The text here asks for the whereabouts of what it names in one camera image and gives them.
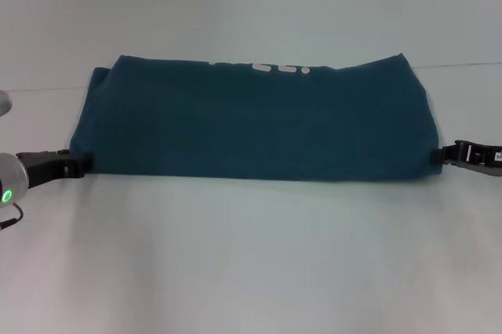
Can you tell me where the left gripper cable with plug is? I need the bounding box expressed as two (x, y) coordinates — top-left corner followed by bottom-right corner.
(0, 202), (24, 231)

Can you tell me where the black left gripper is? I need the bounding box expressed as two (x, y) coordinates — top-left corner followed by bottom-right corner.
(15, 148), (95, 190)

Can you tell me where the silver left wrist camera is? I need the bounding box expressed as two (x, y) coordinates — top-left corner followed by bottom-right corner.
(0, 89), (13, 118)

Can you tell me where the blue shirt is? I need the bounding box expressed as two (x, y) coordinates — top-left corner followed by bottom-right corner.
(69, 53), (445, 183)

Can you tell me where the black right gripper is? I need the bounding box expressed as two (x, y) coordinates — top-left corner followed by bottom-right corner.
(429, 139), (502, 179)

